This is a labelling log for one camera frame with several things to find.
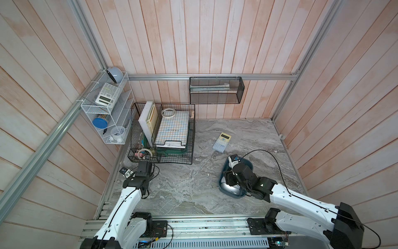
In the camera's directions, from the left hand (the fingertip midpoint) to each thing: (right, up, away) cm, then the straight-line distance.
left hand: (142, 181), depth 83 cm
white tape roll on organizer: (+9, +38, +13) cm, 41 cm away
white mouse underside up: (+51, -5, +1) cm, 51 cm away
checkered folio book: (+16, +27, +4) cm, 32 cm away
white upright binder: (+3, +33, +3) cm, 33 cm away
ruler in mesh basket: (+30, +52, +6) cm, 61 cm away
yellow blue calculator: (+48, +20, +24) cm, 57 cm away
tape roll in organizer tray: (-4, +16, +12) cm, 20 cm away
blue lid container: (-19, +31, -6) cm, 37 cm away
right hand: (+47, +6, 0) cm, 47 cm away
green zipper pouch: (+13, +16, +6) cm, 21 cm away
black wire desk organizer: (-10, +22, +21) cm, 32 cm away
